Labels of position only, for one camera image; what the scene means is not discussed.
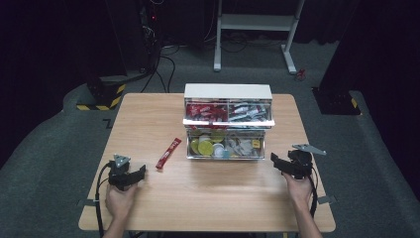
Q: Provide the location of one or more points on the small yellow packet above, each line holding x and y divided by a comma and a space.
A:
256, 143

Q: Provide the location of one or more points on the person's left hand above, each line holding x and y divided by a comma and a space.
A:
119, 201

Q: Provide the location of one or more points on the clear drawer with white front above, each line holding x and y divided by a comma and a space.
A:
228, 123

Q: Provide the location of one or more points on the dark equipment rack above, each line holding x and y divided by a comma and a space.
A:
148, 29

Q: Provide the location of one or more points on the grey tape piece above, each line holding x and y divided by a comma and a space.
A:
86, 202
327, 199

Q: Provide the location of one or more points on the small red clamp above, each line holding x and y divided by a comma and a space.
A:
299, 74

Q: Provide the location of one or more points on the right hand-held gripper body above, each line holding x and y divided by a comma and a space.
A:
300, 163

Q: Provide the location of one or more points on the pile of red sachets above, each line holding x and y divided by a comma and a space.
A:
205, 111

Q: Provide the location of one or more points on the black yellow striped stand base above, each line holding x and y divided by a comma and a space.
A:
105, 95

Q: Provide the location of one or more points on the person's right hand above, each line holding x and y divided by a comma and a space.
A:
298, 190

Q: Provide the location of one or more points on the pile of grey sachets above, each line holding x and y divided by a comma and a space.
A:
249, 111

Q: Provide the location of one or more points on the white drawer organizer case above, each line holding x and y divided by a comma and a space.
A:
228, 91

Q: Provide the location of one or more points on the pile of clear white packets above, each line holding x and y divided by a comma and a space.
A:
240, 146

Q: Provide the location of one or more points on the white metal stand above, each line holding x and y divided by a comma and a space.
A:
254, 22

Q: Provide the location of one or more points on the white round capsule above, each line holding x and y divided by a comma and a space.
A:
218, 150
204, 138

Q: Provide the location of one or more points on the large green round capsule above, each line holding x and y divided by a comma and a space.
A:
205, 147

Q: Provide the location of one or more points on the red stick sachet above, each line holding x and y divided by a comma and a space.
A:
168, 153

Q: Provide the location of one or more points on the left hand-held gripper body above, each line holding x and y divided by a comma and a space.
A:
119, 175

